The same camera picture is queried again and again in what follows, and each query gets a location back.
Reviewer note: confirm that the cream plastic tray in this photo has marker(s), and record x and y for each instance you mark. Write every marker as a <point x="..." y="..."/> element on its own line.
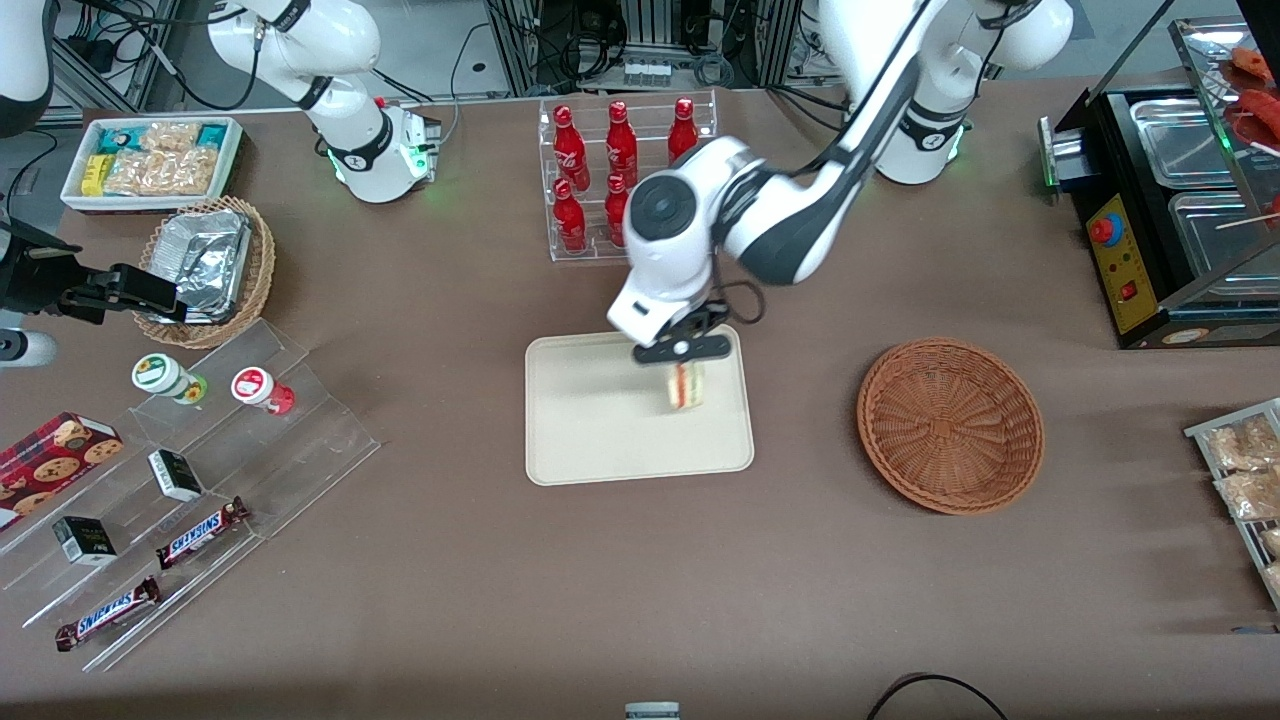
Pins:
<point x="590" y="420"/>

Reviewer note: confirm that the red cookie box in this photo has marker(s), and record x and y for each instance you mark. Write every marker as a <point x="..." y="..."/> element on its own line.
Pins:
<point x="50" y="465"/>

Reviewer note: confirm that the brown wicker basket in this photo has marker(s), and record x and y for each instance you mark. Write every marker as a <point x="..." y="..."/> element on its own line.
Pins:
<point x="950" y="430"/>

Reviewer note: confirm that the clear acrylic step display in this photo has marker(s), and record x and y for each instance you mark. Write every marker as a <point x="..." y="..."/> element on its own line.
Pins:
<point x="300" y="440"/>

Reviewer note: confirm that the yellow snack packet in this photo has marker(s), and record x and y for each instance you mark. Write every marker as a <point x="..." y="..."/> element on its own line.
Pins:
<point x="93" y="175"/>

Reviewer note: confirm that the clear bag of rice crackers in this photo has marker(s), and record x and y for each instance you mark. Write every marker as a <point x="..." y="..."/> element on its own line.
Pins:
<point x="170" y="137"/>
<point x="160" y="172"/>

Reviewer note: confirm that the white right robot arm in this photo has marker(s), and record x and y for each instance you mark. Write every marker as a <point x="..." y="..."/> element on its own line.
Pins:
<point x="370" y="160"/>

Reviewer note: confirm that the small bottle red cap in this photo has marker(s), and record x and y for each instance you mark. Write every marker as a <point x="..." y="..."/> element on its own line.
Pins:
<point x="255" y="387"/>

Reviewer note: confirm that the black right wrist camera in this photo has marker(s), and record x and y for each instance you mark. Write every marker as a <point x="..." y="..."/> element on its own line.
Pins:
<point x="35" y="270"/>

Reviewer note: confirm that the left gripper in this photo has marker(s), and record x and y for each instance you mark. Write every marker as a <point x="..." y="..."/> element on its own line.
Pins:
<point x="702" y="321"/>

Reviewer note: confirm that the dark blue flat object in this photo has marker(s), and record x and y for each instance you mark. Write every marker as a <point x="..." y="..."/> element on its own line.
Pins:
<point x="1255" y="630"/>

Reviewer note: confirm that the Snickers bar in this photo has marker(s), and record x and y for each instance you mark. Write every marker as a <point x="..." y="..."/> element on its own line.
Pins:
<point x="108" y="613"/>
<point x="200" y="533"/>

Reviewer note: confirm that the light wicker basket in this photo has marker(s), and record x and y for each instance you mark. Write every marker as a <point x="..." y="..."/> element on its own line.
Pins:
<point x="262" y="260"/>

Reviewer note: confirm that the clear acrylic bottle rack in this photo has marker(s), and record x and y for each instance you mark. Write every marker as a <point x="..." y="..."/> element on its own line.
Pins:
<point x="650" y="95"/>

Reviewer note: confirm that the black food warmer yellow panel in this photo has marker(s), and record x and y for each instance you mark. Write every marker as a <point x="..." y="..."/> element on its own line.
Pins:
<point x="1130" y="290"/>

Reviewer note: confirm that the aluminium frame rack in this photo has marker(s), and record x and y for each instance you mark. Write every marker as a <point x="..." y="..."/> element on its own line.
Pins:
<point x="650" y="30"/>

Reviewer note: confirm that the small black box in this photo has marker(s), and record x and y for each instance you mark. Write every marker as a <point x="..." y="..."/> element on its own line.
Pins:
<point x="84" y="541"/>
<point x="176" y="476"/>

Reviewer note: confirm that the aluminium foil container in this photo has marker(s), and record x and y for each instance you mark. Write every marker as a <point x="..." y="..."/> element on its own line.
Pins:
<point x="205" y="260"/>

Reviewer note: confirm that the red cola bottle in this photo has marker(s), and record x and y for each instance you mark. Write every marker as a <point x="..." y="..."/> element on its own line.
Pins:
<point x="616" y="210"/>
<point x="570" y="145"/>
<point x="683" y="130"/>
<point x="570" y="220"/>
<point x="621" y="145"/>

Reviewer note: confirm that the grey device at table edge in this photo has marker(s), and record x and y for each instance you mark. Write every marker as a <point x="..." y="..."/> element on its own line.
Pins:
<point x="652" y="712"/>

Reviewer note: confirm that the teal snack packet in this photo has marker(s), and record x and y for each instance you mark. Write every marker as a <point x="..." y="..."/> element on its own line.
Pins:
<point x="210" y="135"/>
<point x="118" y="140"/>

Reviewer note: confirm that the steel warmer pan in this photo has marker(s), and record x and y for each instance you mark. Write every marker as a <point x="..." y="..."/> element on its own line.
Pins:
<point x="1215" y="235"/>
<point x="1180" y="140"/>

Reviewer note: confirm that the small bottle green cap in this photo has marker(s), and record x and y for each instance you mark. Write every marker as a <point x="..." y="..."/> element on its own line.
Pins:
<point x="160" y="375"/>

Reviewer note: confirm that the white power strip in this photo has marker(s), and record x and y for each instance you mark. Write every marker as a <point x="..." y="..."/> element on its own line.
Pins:
<point x="647" y="72"/>

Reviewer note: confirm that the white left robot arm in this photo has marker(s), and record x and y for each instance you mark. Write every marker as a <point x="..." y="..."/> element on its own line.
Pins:
<point x="690" y="215"/>

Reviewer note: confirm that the triangle sandwich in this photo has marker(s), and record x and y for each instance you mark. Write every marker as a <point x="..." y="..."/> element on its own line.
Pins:
<point x="685" y="390"/>

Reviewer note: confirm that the white snack bin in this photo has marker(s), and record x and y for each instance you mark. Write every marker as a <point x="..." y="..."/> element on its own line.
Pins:
<point x="72" y="195"/>

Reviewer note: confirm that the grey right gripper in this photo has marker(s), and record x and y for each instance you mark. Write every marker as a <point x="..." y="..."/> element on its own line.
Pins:
<point x="38" y="283"/>

